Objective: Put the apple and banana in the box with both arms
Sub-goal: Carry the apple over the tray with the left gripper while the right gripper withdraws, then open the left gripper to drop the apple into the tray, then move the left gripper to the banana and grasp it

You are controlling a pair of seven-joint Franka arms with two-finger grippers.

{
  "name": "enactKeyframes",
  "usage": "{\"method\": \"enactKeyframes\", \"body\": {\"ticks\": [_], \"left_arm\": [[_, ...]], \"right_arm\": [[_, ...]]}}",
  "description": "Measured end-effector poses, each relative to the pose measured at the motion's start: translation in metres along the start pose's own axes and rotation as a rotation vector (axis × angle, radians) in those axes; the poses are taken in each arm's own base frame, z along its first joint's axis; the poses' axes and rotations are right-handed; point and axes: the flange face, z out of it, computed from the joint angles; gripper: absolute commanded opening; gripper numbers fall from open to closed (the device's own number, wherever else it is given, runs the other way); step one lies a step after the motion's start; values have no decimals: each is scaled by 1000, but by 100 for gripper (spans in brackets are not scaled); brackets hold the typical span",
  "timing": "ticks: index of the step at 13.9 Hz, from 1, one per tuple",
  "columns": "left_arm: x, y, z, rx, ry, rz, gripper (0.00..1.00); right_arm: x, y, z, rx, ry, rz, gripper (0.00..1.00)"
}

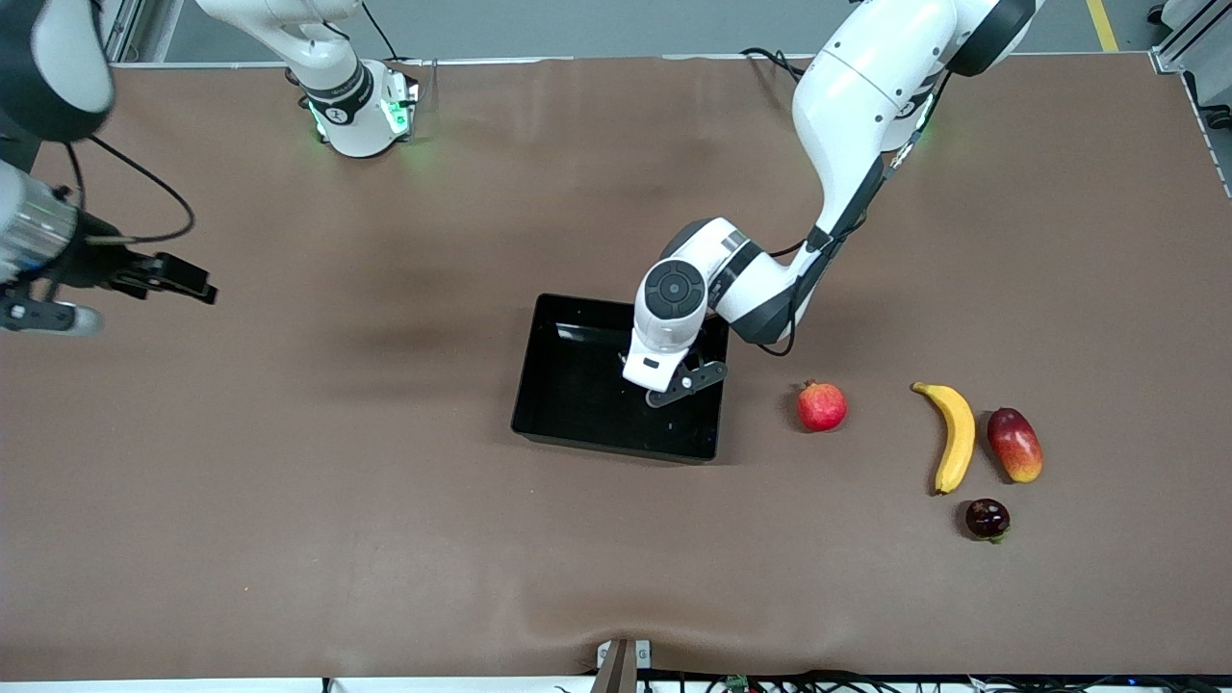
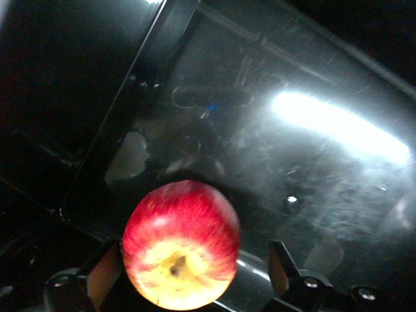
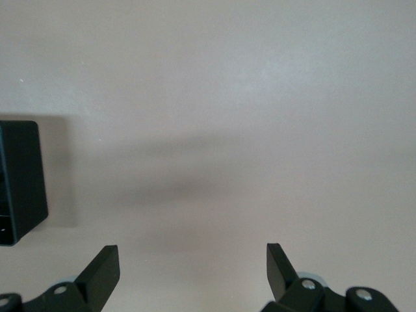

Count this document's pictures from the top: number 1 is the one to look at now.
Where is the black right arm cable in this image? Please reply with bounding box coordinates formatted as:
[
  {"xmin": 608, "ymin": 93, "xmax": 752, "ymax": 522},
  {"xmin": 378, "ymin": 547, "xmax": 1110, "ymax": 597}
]
[{"xmin": 63, "ymin": 135, "xmax": 197, "ymax": 247}]

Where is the black left base cable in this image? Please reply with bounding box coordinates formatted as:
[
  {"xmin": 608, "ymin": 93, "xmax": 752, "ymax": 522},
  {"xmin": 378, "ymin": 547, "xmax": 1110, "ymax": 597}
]
[{"xmin": 739, "ymin": 46, "xmax": 819, "ymax": 86}]

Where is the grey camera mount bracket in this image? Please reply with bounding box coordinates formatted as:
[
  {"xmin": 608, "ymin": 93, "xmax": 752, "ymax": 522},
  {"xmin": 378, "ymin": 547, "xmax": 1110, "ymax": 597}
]
[{"xmin": 592, "ymin": 638, "xmax": 653, "ymax": 693}]

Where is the black plastic box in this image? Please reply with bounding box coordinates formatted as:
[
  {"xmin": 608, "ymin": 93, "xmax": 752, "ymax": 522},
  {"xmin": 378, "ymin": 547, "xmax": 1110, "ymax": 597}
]
[{"xmin": 510, "ymin": 294, "xmax": 731, "ymax": 465}]

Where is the red yellow mango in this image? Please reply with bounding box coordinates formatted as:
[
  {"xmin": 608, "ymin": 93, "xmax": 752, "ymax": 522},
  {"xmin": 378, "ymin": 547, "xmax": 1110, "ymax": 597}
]
[{"xmin": 987, "ymin": 407, "xmax": 1044, "ymax": 484}]

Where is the black right base cable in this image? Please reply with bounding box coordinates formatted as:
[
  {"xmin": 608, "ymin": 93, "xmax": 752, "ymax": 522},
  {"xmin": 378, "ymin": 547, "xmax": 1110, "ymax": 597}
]
[{"xmin": 361, "ymin": 0, "xmax": 410, "ymax": 64}]

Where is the dark purple mangosteen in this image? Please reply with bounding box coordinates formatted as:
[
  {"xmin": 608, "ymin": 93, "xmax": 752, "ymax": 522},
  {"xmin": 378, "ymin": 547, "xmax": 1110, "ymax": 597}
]
[{"xmin": 965, "ymin": 498, "xmax": 1012, "ymax": 545}]

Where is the brown table cover sheet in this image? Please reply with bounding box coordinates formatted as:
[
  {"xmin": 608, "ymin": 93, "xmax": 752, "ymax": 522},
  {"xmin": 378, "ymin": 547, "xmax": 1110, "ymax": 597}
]
[{"xmin": 0, "ymin": 53, "xmax": 1232, "ymax": 680}]

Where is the red pomegranate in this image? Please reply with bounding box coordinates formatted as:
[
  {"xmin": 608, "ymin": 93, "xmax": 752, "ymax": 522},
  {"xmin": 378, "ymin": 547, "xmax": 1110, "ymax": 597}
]
[{"xmin": 796, "ymin": 380, "xmax": 849, "ymax": 433}]

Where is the yellow banana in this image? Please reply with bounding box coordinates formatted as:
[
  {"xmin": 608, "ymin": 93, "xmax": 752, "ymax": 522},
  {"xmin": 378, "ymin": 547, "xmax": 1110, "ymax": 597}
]
[{"xmin": 911, "ymin": 381, "xmax": 977, "ymax": 496}]

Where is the black base cable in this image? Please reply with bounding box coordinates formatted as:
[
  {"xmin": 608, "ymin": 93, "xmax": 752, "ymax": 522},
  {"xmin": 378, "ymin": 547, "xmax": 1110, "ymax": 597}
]
[
  {"xmin": 361, "ymin": 0, "xmax": 410, "ymax": 64},
  {"xmin": 739, "ymin": 46, "xmax": 819, "ymax": 86}
]

